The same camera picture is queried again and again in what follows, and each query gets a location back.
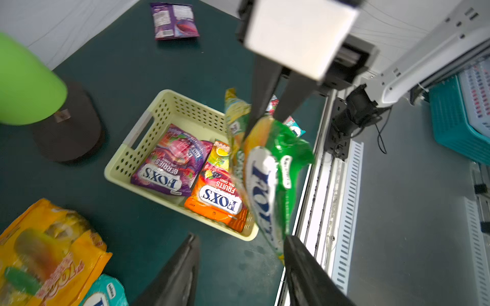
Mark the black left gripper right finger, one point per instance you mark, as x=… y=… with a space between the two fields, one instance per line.
x=307 y=281

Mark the white perforated cable duct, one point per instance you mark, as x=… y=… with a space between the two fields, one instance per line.
x=346 y=227

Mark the yellow Cocoaland gummy bag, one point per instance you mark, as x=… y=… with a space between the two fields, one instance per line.
x=50 y=256

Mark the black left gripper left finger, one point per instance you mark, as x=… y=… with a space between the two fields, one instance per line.
x=176 y=282

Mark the teal Fox's Mint Blossom bag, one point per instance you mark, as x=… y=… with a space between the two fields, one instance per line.
x=105 y=291

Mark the teal Fox's mint bag right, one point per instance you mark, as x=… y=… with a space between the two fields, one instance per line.
x=290 y=122

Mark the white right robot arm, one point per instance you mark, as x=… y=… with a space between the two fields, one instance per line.
x=466 y=27

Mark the purple Fox's Berries bag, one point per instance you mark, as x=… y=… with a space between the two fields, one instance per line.
x=173 y=165

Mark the purple candy bag far right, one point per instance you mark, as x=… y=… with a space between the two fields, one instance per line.
x=173 y=21

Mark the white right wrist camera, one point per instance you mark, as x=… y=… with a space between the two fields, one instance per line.
x=303 y=36

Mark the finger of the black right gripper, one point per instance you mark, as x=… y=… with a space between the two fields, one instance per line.
x=266 y=76
x=299 y=88

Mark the orange Fox's Fruits bag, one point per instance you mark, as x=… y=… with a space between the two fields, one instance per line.
x=215 y=196

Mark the green plastic wine glass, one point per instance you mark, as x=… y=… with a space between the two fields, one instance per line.
x=30 y=91

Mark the dark oval stand base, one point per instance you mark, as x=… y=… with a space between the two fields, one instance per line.
x=72 y=134

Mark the green Fox's Spring Tea bag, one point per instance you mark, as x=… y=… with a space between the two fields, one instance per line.
x=265 y=165

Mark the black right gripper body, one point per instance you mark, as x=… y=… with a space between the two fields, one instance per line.
x=354 y=58

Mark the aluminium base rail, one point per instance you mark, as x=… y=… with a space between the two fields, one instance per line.
x=319 y=208

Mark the teal plastic crate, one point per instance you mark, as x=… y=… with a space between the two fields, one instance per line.
x=460 y=112

